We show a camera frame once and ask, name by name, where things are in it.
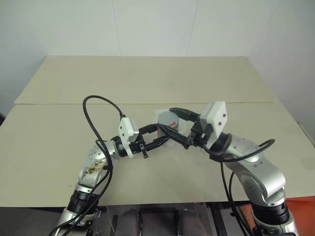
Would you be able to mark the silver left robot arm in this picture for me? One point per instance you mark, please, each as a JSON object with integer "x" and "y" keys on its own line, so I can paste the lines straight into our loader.
{"x": 94, "y": 172}

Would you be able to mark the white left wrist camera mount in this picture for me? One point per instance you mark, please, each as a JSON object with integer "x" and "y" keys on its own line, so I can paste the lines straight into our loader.
{"x": 125, "y": 132}

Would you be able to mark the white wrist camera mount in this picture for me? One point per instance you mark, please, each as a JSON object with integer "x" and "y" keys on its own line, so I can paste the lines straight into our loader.
{"x": 125, "y": 132}
{"x": 216, "y": 118}

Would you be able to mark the grey jar lid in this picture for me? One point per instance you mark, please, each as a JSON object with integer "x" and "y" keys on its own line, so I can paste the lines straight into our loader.
{"x": 167, "y": 118}

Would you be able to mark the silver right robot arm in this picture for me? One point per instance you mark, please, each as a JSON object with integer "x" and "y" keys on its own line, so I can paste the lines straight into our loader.
{"x": 261, "y": 172}

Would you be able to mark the black metal frame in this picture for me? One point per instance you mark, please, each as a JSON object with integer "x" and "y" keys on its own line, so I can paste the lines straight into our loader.
{"x": 216, "y": 216}

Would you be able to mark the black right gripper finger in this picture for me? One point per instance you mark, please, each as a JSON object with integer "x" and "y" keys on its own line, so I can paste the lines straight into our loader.
{"x": 184, "y": 113}
{"x": 176, "y": 137}

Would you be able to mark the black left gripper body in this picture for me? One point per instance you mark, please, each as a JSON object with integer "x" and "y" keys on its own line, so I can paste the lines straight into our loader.
{"x": 139, "y": 146}

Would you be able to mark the orange object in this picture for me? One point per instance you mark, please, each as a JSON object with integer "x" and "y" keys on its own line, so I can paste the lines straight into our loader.
{"x": 301, "y": 211}

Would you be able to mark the dark rounded shape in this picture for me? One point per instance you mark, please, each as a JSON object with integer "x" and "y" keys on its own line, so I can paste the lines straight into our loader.
{"x": 129, "y": 221}
{"x": 188, "y": 221}

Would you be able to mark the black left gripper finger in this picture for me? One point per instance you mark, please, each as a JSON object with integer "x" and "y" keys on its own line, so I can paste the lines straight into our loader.
{"x": 157, "y": 143}
{"x": 147, "y": 128}

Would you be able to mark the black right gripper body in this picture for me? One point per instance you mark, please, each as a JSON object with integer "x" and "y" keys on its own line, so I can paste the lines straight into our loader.
{"x": 199, "y": 134}

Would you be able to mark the clear plastic jar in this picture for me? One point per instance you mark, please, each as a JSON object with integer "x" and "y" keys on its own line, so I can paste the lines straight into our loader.
{"x": 160, "y": 132}

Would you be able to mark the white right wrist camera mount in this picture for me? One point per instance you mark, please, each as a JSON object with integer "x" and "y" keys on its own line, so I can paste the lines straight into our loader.
{"x": 216, "y": 118}

